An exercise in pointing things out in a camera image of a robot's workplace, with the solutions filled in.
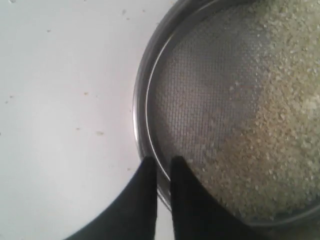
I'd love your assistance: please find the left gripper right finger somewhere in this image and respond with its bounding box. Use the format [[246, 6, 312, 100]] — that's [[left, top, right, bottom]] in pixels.
[[170, 156, 268, 240]]

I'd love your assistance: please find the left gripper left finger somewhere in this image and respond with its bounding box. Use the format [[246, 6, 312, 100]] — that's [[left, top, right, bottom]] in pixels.
[[68, 156, 157, 240]]

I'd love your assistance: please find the yellow grain mixture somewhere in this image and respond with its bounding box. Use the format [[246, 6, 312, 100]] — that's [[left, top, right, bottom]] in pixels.
[[174, 0, 320, 221]]

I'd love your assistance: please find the round steel mesh sieve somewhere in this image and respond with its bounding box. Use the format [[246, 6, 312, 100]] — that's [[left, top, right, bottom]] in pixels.
[[133, 0, 320, 228]]

